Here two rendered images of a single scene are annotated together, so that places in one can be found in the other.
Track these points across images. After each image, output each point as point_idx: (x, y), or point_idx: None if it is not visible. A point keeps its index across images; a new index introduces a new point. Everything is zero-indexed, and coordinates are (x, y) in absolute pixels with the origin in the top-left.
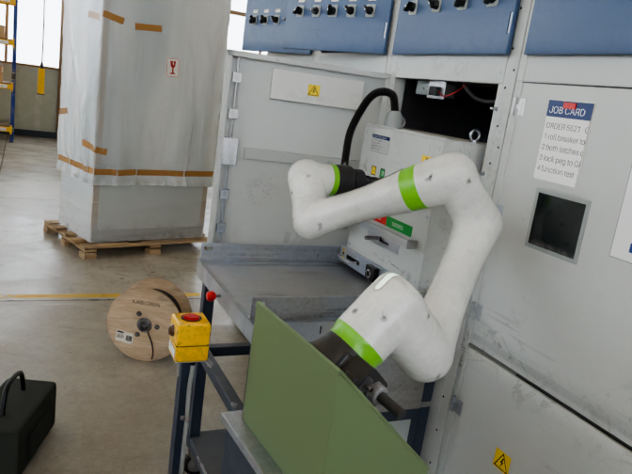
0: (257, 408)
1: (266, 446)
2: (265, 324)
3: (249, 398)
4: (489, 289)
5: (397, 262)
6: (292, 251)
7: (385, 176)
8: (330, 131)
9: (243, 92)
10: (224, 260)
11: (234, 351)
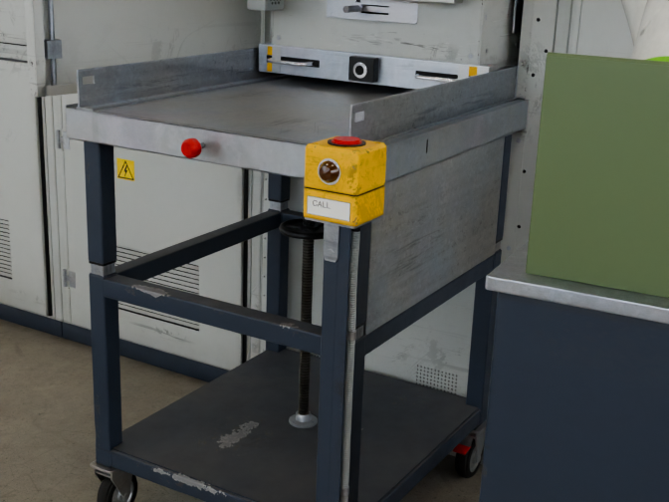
0: (580, 235)
1: (627, 283)
2: (589, 85)
3: (549, 228)
4: (596, 35)
5: (417, 37)
6: (200, 67)
7: None
8: None
9: None
10: (113, 101)
11: (151, 269)
